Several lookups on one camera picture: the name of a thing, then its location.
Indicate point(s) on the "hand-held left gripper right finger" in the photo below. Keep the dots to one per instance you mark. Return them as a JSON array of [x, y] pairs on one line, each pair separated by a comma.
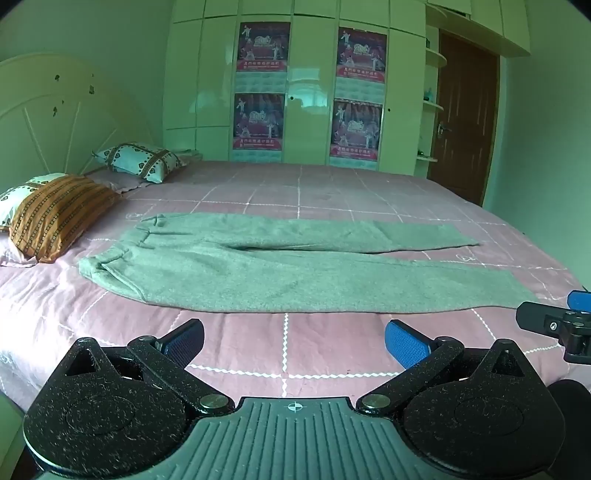
[[407, 344]]

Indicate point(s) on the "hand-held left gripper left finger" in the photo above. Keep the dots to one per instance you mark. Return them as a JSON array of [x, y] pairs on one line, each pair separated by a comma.
[[183, 342]]

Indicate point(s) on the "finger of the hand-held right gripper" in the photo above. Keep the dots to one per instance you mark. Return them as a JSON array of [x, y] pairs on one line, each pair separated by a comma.
[[540, 316], [581, 301]]

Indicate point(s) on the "pink checked bedsheet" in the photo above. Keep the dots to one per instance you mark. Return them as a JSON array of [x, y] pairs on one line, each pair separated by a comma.
[[323, 189]]

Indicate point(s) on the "orange striped pillow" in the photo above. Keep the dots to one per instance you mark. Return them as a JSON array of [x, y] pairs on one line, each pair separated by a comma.
[[60, 217]]

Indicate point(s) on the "white heart-patterned pillow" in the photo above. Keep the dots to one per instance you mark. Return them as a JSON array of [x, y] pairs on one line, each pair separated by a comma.
[[23, 196], [138, 159]]

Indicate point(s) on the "brown wooden door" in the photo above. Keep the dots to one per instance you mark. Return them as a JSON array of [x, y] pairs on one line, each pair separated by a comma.
[[466, 120]]

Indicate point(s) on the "cream corner shelves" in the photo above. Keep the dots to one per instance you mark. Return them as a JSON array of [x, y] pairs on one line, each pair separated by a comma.
[[431, 106]]

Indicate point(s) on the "cream wooden headboard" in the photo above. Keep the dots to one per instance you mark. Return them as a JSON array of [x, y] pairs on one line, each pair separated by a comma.
[[60, 115]]

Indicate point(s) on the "glossy cream wardrobe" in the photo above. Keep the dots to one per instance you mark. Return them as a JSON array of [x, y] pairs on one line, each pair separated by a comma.
[[309, 69]]

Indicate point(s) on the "cream overhead cabinet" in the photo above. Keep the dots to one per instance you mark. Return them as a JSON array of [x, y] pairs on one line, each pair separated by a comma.
[[489, 23]]

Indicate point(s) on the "purple wall poster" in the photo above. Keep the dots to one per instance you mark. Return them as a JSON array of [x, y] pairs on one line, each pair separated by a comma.
[[356, 131], [361, 55], [258, 124], [263, 48]]

